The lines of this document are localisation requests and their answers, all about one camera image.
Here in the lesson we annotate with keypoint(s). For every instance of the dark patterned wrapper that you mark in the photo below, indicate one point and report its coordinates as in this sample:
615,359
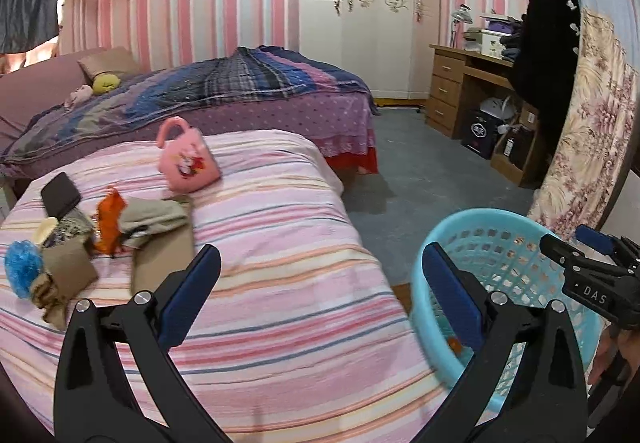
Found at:
72,228

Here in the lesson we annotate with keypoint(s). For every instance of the blue mesh scrubber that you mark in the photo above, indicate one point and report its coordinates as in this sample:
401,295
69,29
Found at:
22,268

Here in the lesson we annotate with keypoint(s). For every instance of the person's right hand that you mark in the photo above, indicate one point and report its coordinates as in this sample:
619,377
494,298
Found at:
602,358

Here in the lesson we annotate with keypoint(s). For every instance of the black printed box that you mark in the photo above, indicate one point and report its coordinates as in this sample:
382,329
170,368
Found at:
480,133

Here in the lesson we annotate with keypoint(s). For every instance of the brown pillow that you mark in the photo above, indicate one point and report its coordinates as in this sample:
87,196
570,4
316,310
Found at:
107,63

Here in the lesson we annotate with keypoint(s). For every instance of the cream plastic lid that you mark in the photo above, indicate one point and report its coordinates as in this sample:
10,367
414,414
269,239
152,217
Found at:
46,229

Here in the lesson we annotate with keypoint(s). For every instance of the pink striped bedsheet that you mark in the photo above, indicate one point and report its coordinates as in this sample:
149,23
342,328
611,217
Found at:
280,248

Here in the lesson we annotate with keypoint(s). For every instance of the white box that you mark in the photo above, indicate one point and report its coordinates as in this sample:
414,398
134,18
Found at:
482,43

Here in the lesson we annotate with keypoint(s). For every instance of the folded dark clothes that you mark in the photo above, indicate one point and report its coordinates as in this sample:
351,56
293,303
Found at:
511,48

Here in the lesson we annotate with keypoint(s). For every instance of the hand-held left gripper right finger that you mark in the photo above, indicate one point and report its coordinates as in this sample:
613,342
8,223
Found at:
450,293

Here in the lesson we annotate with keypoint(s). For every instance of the floral curtain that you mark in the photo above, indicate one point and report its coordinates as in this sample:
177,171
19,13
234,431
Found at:
595,123

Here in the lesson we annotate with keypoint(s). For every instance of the bed with plaid blanket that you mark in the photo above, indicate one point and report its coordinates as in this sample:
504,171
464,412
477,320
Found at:
200,83

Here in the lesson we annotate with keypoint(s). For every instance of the wooden desk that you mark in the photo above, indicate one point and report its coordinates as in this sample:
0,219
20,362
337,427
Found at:
450,83

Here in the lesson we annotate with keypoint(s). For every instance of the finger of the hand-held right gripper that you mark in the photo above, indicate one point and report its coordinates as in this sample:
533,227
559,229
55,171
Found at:
595,238
560,248

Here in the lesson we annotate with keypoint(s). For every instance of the light blue plastic basket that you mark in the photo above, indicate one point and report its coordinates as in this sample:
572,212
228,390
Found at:
500,233

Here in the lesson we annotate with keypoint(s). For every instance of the crumpled khaki cloth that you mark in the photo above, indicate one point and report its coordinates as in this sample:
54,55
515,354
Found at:
155,218

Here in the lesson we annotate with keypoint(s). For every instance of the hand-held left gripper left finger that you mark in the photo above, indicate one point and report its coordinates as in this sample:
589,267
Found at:
187,298

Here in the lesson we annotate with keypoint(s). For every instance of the pink plush toy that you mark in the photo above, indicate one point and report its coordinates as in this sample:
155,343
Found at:
79,95

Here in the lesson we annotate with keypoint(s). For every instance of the black wallet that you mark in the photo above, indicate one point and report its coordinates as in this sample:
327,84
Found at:
60,195

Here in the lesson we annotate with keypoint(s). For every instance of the desk lamp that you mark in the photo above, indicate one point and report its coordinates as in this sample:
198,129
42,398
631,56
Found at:
460,18

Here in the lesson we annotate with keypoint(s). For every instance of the white round appliance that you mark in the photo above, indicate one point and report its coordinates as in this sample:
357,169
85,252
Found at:
497,109

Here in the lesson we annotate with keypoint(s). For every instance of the purple dotted bedsheet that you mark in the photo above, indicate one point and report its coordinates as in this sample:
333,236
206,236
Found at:
310,118

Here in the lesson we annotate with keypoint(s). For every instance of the pink piggy bank mug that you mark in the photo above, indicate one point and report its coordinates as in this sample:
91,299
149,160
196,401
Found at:
187,163

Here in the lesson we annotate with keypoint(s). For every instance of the cream wardrobe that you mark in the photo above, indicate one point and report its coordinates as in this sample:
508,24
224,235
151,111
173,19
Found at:
370,33

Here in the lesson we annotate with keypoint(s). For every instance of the large orange snack wrapper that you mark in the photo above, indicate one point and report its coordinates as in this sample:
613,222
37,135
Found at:
110,223

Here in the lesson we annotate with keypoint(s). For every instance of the mauve bedsheet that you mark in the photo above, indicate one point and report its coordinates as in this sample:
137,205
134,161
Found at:
35,88

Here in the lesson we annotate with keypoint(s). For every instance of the black hanging coat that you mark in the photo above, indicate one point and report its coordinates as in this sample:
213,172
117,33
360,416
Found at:
545,48

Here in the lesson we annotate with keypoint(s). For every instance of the yellow plush toy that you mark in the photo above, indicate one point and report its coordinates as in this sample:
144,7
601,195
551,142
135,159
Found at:
106,83

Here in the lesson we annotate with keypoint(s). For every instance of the beige phone case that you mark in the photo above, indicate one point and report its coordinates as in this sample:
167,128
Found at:
162,263

